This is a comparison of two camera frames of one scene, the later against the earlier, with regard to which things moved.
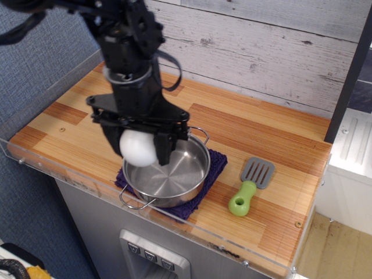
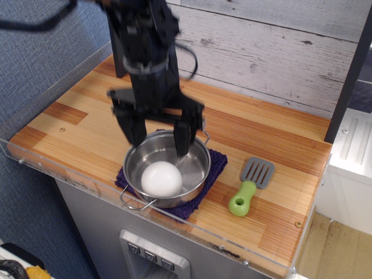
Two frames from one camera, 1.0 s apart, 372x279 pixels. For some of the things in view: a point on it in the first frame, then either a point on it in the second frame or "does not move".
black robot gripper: [136, 103] → [156, 96]
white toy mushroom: [138, 147] → [161, 179]
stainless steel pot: [177, 183] does not move
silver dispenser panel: [145, 259] does not move
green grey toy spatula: [256, 173] does not move
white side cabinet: [345, 195] does not move
